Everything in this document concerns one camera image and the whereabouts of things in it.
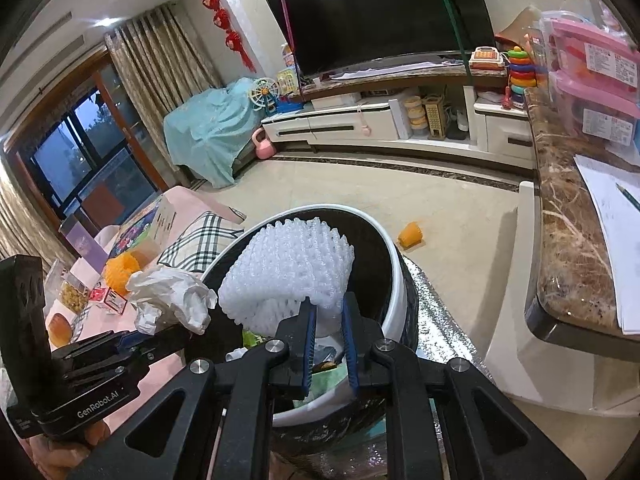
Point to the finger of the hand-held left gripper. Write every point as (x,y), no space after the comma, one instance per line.
(90,346)
(150,347)

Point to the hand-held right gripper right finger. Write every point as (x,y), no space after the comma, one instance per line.
(350,360)

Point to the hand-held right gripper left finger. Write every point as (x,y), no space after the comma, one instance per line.
(310,345)

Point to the green snack bag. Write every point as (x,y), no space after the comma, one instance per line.
(255,338)

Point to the white tissue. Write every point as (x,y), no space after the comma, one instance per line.
(170,295)

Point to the white trash bin black liner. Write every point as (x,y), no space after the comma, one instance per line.
(395,305)

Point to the white foam fruit net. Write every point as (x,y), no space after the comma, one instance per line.
(285,270)

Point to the person's left hand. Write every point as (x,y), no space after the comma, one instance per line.
(55,460)

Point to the white red-print carton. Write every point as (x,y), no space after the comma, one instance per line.
(107,301)

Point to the clear plastic snack jar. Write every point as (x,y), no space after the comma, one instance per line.
(75,296)

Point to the silver foil mat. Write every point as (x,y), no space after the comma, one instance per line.
(450,360)

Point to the colourful cardboard box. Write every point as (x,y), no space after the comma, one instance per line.
(145,225)

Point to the orange cup on floor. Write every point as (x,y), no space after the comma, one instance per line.
(411,235)

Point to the sliding glass door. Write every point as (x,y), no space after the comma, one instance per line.
(85,150)

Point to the pink kettlebell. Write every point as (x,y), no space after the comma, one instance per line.
(263,146)

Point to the white television cabinet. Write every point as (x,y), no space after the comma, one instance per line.
(350,125)

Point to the teal blanket covered furniture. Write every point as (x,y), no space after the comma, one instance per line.
(210,125)

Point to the marble counter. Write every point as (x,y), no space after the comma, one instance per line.
(560,220)

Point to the stacked yellow containers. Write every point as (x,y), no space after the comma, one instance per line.
(414,112)

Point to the ferris wheel toy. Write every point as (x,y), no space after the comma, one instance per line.
(262,94)

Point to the small wooden toy house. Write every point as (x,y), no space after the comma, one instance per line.
(435,119)

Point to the colourful toy box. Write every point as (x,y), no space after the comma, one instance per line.
(287,77)

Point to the beige curtain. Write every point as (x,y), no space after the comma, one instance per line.
(160,70)

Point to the white paper sheets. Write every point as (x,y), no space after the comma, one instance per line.
(620,260)

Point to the pen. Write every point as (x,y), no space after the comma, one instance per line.
(627,195)

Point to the toy cash register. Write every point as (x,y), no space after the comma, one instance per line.
(487,59)

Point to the black flat television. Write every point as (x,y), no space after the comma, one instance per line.
(375,10)

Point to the pink lidded plastic box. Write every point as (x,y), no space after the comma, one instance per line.
(595,110)
(590,42)

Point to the green pole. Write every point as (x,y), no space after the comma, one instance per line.
(455,20)

